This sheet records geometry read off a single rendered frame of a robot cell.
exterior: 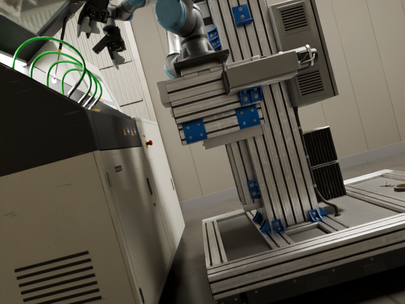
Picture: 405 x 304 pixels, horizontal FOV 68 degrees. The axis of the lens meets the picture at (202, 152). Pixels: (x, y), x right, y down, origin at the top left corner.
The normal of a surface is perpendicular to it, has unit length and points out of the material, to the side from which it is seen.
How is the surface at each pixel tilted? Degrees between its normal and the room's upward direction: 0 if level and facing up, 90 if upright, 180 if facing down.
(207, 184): 90
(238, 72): 90
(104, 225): 90
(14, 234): 90
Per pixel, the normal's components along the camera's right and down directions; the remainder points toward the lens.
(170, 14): -0.39, 0.26
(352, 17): 0.03, 0.03
